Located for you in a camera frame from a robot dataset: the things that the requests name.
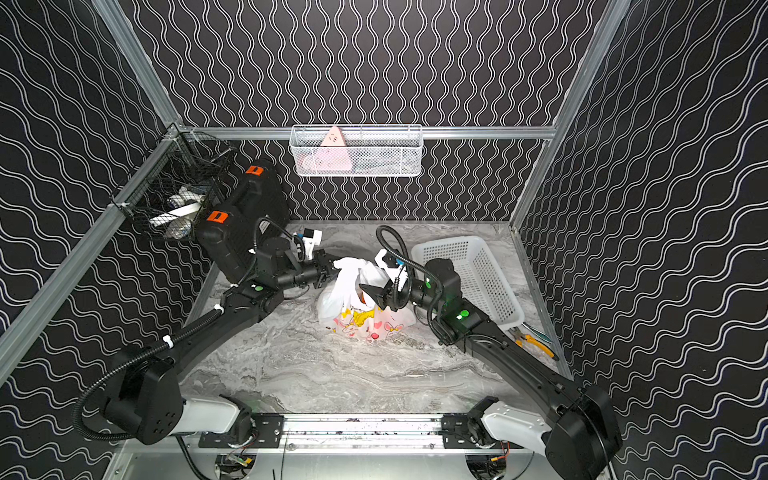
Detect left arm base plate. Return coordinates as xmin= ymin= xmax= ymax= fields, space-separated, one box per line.
xmin=198 ymin=413 xmax=285 ymax=449

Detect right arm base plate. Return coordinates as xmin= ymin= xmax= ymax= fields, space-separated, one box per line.
xmin=439 ymin=413 xmax=521 ymax=450

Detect pink triangular card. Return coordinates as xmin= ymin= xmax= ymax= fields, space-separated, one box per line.
xmin=309 ymin=126 xmax=353 ymax=172

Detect black wire mesh basket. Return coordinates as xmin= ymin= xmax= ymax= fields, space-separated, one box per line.
xmin=117 ymin=132 xmax=236 ymax=243

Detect white perforated plastic basket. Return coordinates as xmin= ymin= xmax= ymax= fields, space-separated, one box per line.
xmin=411 ymin=236 xmax=525 ymax=330

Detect black hard tool case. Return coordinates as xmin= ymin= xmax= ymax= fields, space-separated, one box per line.
xmin=195 ymin=161 xmax=290 ymax=283

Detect clear wall-mounted tray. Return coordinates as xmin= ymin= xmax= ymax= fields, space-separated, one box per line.
xmin=289 ymin=124 xmax=424 ymax=177

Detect yellow handled pliers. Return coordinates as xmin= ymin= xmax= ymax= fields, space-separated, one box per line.
xmin=510 ymin=327 xmax=559 ymax=361

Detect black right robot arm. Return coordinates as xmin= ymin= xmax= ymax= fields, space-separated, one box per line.
xmin=360 ymin=259 xmax=623 ymax=479

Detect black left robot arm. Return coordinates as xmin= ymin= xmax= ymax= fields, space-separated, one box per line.
xmin=100 ymin=238 xmax=339 ymax=445

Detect white items in wire basket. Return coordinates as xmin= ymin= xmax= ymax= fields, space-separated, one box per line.
xmin=149 ymin=186 xmax=206 ymax=239

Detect white printed plastic bag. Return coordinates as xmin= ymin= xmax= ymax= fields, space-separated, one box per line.
xmin=316 ymin=257 xmax=416 ymax=343

